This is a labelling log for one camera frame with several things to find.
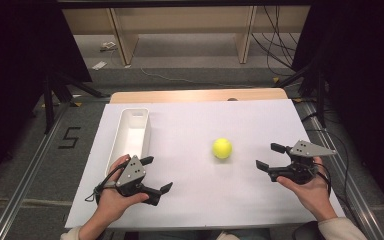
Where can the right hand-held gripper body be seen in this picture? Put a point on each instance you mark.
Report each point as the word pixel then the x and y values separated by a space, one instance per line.
pixel 301 166

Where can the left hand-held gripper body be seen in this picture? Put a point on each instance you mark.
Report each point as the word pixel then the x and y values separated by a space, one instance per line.
pixel 131 173

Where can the white plastic bin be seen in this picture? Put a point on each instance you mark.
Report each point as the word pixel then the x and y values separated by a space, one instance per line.
pixel 131 138

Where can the yellow tennis ball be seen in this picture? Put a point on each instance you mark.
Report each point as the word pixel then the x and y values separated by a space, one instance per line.
pixel 222 148

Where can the person's right hand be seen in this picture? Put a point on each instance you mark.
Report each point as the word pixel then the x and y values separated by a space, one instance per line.
pixel 313 196

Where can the person's left hand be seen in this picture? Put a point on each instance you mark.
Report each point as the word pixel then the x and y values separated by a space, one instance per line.
pixel 113 201

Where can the white foam board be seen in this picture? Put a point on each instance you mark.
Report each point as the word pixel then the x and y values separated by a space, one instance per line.
pixel 196 173

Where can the black metal stand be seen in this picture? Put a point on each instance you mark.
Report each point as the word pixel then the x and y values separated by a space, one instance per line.
pixel 48 103
pixel 320 96

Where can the black curtain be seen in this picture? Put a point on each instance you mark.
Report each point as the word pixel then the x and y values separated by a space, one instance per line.
pixel 363 83
pixel 20 66

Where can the white paper scrap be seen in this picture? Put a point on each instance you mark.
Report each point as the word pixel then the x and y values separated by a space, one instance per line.
pixel 99 65

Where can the small white floor device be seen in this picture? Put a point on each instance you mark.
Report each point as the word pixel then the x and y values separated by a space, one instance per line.
pixel 108 45

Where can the wooden shelf unit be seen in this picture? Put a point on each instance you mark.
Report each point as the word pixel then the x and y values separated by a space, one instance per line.
pixel 186 20

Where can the metal floor rail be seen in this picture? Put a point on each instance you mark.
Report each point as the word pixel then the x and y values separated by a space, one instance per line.
pixel 30 180
pixel 346 180

